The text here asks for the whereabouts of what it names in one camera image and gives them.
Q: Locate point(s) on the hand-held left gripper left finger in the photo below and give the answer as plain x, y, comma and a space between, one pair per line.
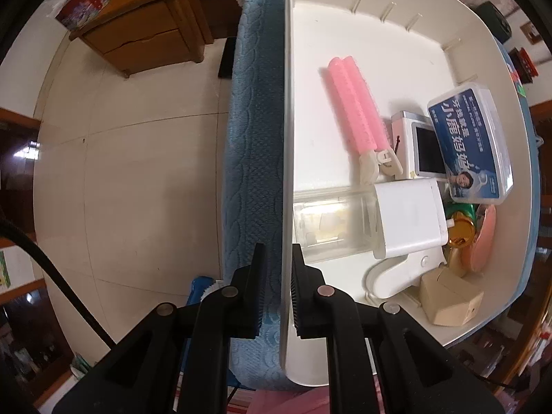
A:
258, 310

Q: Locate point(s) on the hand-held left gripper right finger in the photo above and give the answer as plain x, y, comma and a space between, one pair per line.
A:
297, 302

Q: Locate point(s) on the transparent plastic box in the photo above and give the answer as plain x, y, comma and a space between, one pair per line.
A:
327, 224

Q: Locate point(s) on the white heart-shaped plug device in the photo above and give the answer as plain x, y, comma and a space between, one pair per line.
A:
396, 276

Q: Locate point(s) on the white power adapter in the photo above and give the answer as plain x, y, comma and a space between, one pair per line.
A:
409, 215

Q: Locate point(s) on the beige power adapter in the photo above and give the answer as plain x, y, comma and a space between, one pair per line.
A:
448, 302

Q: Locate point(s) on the gold lid jar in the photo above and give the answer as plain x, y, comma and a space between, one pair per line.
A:
462, 224

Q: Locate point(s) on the pink round object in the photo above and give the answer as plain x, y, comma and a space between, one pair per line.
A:
483, 241

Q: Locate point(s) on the silver digital device with screen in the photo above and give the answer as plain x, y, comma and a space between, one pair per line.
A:
427, 151

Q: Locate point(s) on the pink hair roller clip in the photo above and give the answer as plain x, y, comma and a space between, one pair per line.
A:
353, 103

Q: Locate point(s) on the clear box with blue label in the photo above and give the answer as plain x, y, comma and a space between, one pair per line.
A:
470, 146

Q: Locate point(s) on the white plastic tray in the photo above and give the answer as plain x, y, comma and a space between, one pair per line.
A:
327, 30

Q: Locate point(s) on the pink fluffy cloth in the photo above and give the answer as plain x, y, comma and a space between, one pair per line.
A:
302, 401

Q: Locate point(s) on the blue textured blanket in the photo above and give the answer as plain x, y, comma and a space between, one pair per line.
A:
254, 138

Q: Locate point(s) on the dark wooden shelf unit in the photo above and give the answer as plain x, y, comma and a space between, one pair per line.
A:
21, 319

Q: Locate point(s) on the wooden drawer cabinet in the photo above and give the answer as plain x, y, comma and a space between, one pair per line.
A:
142, 43

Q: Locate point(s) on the colourful puzzle cube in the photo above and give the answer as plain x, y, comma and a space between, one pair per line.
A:
519, 88

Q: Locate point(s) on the red gift box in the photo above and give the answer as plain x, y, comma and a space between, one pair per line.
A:
86, 2

